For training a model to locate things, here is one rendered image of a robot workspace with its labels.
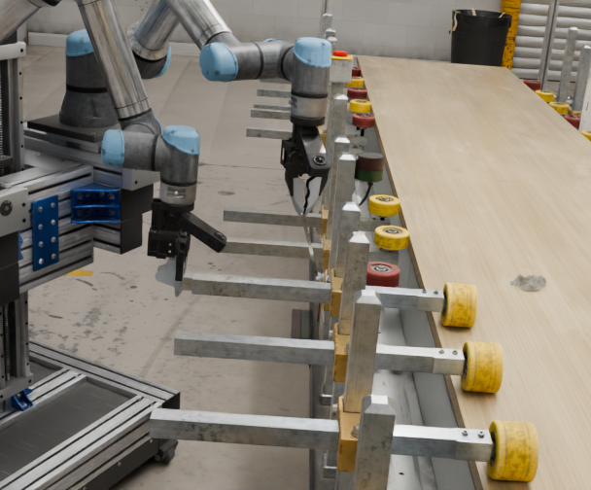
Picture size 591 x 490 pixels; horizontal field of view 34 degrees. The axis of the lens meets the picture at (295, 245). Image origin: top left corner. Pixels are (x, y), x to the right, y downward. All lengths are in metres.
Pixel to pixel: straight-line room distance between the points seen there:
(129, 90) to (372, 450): 1.17
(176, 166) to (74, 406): 1.12
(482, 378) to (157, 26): 1.30
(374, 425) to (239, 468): 1.94
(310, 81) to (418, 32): 8.20
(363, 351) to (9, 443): 1.58
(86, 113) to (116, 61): 0.49
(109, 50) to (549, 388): 1.09
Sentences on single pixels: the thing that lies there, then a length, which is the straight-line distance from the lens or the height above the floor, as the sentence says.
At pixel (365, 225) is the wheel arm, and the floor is 0.84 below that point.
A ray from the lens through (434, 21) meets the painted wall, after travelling 10.13.
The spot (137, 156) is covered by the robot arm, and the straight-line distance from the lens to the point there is 1.96.
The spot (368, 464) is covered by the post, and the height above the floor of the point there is 1.05.
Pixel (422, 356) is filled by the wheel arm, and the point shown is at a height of 0.96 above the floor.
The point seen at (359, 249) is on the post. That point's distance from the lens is 1.52.
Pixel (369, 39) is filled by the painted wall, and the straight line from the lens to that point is 10.08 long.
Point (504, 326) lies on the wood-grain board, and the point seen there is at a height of 0.90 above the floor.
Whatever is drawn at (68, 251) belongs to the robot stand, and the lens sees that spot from 2.53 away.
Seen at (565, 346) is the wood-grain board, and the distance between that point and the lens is 1.83.
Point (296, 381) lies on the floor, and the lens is 3.49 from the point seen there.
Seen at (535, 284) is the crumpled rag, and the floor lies 0.91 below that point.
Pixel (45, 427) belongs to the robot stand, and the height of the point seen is 0.21.
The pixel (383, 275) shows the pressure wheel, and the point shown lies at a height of 0.91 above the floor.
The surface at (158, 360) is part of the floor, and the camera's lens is 3.60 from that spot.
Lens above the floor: 1.64
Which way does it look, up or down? 20 degrees down
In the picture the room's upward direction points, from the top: 4 degrees clockwise
